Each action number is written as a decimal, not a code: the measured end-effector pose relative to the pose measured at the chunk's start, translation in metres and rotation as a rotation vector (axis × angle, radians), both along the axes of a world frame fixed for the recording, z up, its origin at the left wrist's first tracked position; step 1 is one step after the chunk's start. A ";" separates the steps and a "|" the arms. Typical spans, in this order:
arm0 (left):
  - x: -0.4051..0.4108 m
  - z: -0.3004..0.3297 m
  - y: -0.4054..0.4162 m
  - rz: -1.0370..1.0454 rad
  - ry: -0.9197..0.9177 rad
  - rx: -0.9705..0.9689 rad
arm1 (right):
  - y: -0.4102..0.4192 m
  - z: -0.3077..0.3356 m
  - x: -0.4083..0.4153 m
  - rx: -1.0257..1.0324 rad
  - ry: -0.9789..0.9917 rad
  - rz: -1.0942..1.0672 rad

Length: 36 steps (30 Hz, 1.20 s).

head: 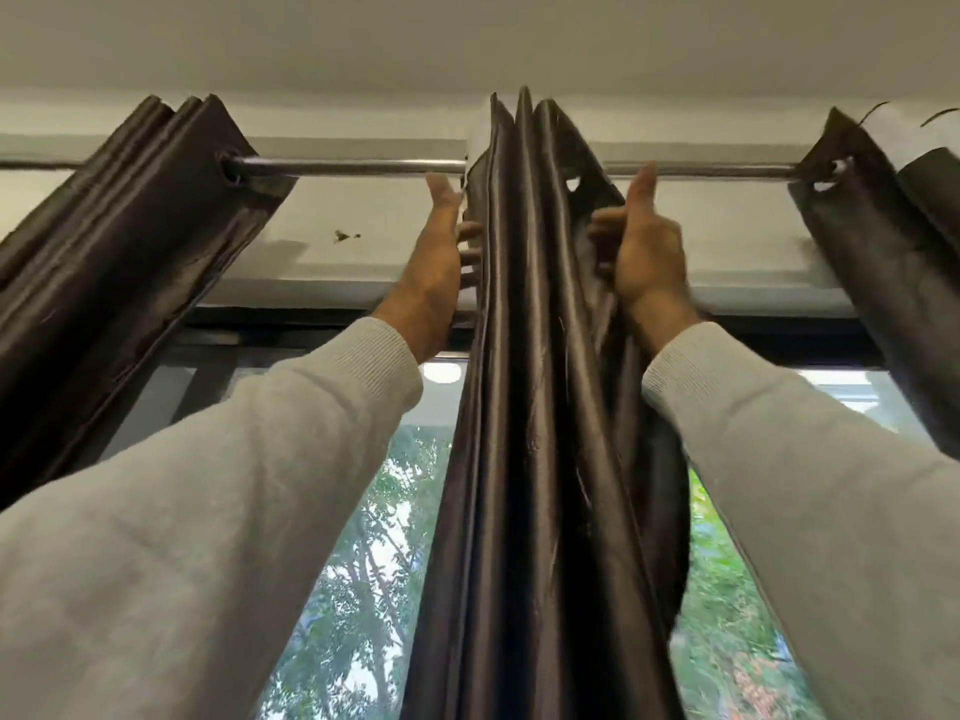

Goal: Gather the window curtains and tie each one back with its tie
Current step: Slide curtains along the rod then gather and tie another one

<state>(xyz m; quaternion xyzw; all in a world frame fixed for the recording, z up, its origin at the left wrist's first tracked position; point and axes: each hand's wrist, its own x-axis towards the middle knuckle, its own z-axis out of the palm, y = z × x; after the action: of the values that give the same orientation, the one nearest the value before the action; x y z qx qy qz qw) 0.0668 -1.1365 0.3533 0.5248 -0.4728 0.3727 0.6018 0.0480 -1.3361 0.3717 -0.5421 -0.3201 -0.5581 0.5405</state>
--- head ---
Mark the silver curtain rod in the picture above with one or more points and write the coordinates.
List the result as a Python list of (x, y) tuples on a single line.
[(360, 167)]

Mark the person's right hand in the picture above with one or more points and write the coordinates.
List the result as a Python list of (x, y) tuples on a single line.
[(649, 269)]

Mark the dark brown curtain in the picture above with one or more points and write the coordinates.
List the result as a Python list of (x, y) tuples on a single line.
[(525, 367), (892, 277), (112, 254)]

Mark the person's right forearm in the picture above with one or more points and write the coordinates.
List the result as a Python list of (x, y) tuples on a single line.
[(810, 502)]

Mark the person's left hand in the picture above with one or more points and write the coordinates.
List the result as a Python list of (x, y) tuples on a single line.
[(431, 284)]

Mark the person's left forearm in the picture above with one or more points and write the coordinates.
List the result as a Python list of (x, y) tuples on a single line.
[(210, 532)]

